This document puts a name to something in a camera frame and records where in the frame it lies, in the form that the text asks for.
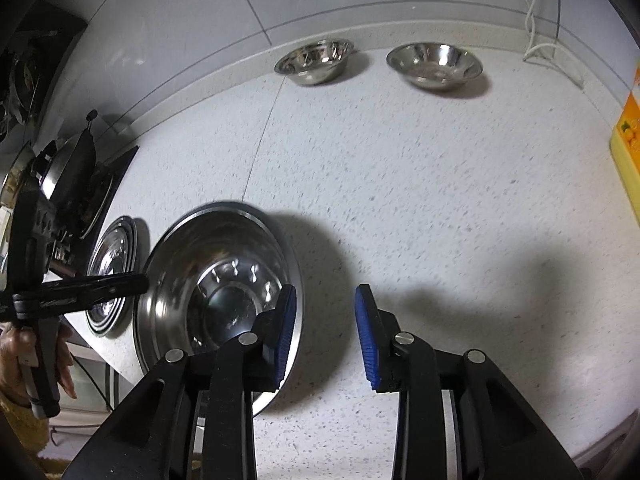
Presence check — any person's left forearm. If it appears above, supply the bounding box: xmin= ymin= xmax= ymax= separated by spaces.
xmin=0 ymin=390 xmax=51 ymax=461

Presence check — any black gas stove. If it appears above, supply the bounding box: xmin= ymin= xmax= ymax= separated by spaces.
xmin=45 ymin=146 xmax=140 ymax=281

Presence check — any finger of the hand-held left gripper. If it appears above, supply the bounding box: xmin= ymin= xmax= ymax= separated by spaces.
xmin=12 ymin=292 xmax=76 ymax=318
xmin=42 ymin=274 xmax=149 ymax=307

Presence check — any steel wok lid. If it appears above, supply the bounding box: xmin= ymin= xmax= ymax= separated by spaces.
xmin=39 ymin=140 xmax=76 ymax=201

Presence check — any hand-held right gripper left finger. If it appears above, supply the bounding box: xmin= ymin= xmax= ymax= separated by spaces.
xmin=62 ymin=285 xmax=297 ymax=480

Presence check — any person's left hand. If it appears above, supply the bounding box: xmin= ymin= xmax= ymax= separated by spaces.
xmin=0 ymin=320 xmax=78 ymax=406

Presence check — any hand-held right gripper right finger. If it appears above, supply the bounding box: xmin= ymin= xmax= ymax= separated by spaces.
xmin=355 ymin=284 xmax=583 ymax=480

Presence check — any black wok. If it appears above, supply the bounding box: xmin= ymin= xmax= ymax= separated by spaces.
xmin=47 ymin=110 xmax=99 ymax=211

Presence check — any white power cable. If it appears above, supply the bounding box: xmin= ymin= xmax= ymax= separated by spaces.
xmin=515 ymin=0 xmax=586 ymax=91

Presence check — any kitchen base cabinet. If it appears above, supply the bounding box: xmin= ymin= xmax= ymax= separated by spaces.
xmin=47 ymin=330 xmax=132 ymax=461

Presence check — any large steel plate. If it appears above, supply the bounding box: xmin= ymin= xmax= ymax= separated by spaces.
xmin=86 ymin=215 xmax=150 ymax=337

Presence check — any yellow detergent bottle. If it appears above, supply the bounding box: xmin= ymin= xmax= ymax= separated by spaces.
xmin=609 ymin=57 xmax=640 ymax=223

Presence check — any small steel bowl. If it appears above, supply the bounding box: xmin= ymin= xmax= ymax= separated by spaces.
xmin=274 ymin=39 xmax=356 ymax=87
xmin=386 ymin=42 xmax=484 ymax=92

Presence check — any steel pot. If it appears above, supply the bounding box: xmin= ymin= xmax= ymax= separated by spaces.
xmin=0 ymin=140 xmax=36 ymax=201

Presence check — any large steel bowl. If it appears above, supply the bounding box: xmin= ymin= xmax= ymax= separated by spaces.
xmin=132 ymin=201 xmax=304 ymax=418

